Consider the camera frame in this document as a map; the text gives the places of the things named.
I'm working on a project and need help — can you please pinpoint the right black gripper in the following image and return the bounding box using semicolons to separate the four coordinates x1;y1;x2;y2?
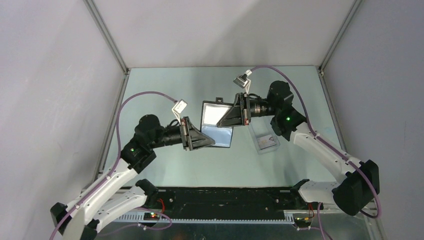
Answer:
217;92;279;128

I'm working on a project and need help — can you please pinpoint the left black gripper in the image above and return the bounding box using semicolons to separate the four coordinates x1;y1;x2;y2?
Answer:
149;116;215;150

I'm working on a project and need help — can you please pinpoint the clear plastic card tray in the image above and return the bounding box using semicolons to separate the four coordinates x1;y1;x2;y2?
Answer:
248;121;281;155

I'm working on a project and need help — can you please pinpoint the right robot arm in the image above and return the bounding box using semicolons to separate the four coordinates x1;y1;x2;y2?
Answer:
216;81;380;216

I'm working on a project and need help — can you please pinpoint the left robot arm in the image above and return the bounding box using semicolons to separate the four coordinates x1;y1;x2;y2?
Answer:
50;114;215;240

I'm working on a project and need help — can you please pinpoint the left controller board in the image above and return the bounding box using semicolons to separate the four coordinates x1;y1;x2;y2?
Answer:
142;211;162;223

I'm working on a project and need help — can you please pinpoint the controller board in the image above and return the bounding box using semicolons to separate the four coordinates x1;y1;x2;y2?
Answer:
142;211;162;223
293;216;314;231

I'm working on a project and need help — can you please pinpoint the right controller board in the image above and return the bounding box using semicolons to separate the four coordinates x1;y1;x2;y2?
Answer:
293;216;314;231

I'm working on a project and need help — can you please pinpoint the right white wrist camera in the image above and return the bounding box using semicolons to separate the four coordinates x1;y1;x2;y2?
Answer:
233;69;252;94

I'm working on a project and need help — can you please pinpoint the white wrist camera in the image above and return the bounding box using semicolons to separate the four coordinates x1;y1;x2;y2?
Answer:
233;69;252;94
171;99;188;122

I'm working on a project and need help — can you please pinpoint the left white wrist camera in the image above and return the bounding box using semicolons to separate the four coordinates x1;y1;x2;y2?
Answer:
171;99;188;122

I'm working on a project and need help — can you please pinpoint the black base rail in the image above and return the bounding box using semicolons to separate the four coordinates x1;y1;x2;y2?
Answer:
144;186;318;221

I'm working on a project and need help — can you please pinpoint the left aluminium frame post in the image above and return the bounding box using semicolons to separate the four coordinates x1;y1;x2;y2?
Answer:
82;0;130;75

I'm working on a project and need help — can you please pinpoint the aluminium frame post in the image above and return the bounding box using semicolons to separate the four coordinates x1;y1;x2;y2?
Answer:
82;0;130;75
318;0;364;75

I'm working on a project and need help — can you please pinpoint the right aluminium frame post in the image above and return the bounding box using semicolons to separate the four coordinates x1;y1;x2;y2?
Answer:
318;0;364;75

